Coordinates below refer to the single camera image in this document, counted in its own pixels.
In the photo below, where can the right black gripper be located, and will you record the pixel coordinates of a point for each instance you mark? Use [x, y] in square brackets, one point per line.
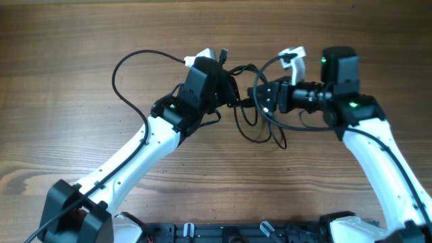
[275, 94]

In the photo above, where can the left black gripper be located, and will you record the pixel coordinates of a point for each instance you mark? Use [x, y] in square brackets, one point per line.
[230, 94]

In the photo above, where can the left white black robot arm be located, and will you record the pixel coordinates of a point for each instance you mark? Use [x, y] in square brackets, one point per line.
[87, 211]

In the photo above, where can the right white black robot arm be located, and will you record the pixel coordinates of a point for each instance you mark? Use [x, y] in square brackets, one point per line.
[360, 123]

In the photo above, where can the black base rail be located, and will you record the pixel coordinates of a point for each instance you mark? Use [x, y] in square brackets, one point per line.
[304, 231]

